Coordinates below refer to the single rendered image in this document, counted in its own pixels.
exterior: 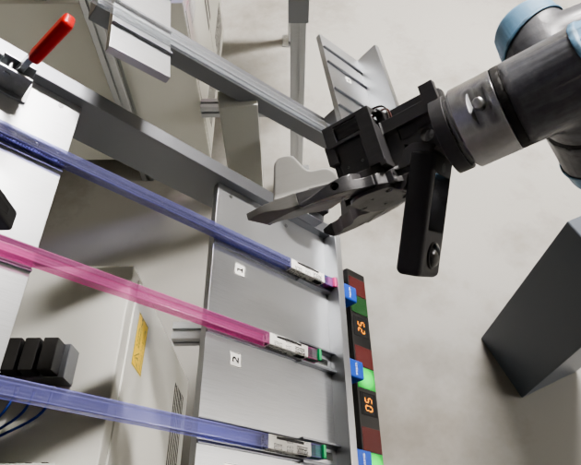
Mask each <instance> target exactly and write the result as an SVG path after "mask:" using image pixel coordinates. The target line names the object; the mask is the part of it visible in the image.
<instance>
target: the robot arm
mask: <svg viewBox="0 0 581 465"><path fill-rule="evenodd" d="M494 44H495V47H496V50H497V52H498V54H499V57H500V59H501V61H502V63H500V64H498V65H496V66H493V67H491V68H490V69H488V70H486V71H484V72H482V73H480V74H478V75H477V76H476V77H473V78H471V79H469V80H467V81H465V82H463V83H461V84H459V85H457V86H455V87H453V88H452V89H450V90H448V91H447V93H446V95H445V94H444V92H443V91H442V90H441V89H439V88H436V87H435V85H434V82H433V81H432V80H431V79H430V80H428V81H426V82H425V83H423V84H421V85H419V86H418V90H419V92H420V95H418V96H416V97H414V98H412V99H410V100H408V101H406V102H404V103H402V104H400V105H399V106H397V107H396V108H394V109H392V110H390V111H389V110H388V109H387V108H386V107H385V106H384V105H378V106H375V107H373V108H370V107H369V106H367V105H365V106H364V107H362V108H361V109H359V110H357V111H356V112H354V113H351V114H350V115H348V116H346V117H344V118H342V119H341V120H339V121H337V122H335V123H334V124H333V125H330V126H328V127H326V128H325V129H323V130H322V133H323V136H324V140H325V143H326V149H325V152H326V156H327V160H328V163H329V166H330V167H331V168H333V169H336V172H337V175H338V177H337V176H336V174H335V173H334V172H333V171H332V170H330V169H327V168H323V169H318V170H313V171H309V170H306V169H305V168H304V167H303V166H302V165H301V164H300V163H299V162H298V161H297V160H296V159H295V158H294V157H292V156H290V155H288V156H282V157H280V158H278V159H277V160H276V162H275V164H274V194H273V201H272V202H269V203H267V204H265V205H263V206H261V207H259V208H257V209H254V210H252V211H250V212H249V213H247V214H246V215H247V219H248V220H249V221H255V222H259V223H264V224H267V225H271V224H273V223H276V222H278V221H284V220H288V219H293V218H296V217H298V216H301V215H303V214H307V213H312V212H320V211H324V210H328V209H332V208H333V207H335V206H336V205H337V204H338V203H340V207H341V216H339V218H338V219H337V220H336V221H333V222H332V223H330V224H329V225H327V226H326V227H325V229H324V233H326V234H329V235H332V236H337V235H340V234H342V233H345V232H348V231H350V230H353V229H355V228H357V227H359V226H362V225H363V224H364V223H368V222H370V221H373V220H375V219H377V218H379V217H381V216H383V215H385V214H386V213H387V212H389V211H391V210H392V209H394V208H396V207H397V206H398V205H399V204H400V203H401V202H403V201H405V208H404V215H403V221H402V229H401V236H400V243H399V250H398V258H397V271H398V272H399V273H400V274H403V275H410V276H415V277H430V278H432V277H435V276H436V275H437V274H438V271H439V264H440V256H441V250H442V242H443V235H444V227H445V214H446V207H447V199H448V193H449V186H450V178H451V171H452V165H453V167H454V168H455V169H456V170H457V171H458V172H459V173H463V172H465V171H468V170H470V169H472V168H474V167H476V163H477V164H478V165H479V166H484V165H487V164H489V163H491V162H494V161H497V160H500V159H501V158H503V157H505V156H508V155H510V154H512V153H515V152H517V151H519V150H521V149H524V148H526V147H528V146H531V145H533V144H536V143H538V142H540V141H542V140H544V139H546V140H547V142H548V143H549V145H550V147H551V149H552V151H553V153H554V155H555V156H556V158H557V160H558V162H559V165H560V169H561V171H562V173H563V174H564V175H565V176H566V177H568V178H569V180H570V181H571V182H572V183H573V184H574V185H575V186H576V187H578V188H579V189H581V3H579V4H577V5H574V6H570V7H568V8H566V9H563V8H562V7H561V6H559V5H557V4H555V3H554V2H553V1H552V0H527V1H525V2H523V3H521V4H519V5H517V6H515V7H514V8H513V9H511V10H510V11H509V12H508V13H507V14H506V15H505V16H504V18H503V19H502V21H501V22H500V24H499V26H498V28H497V30H496V33H495V38H494ZM380 107H383V108H384V109H381V110H380V109H376V108H380ZM383 110H386V113H384V112H383ZM374 117H376V119H377V120H375V119H374Z"/></svg>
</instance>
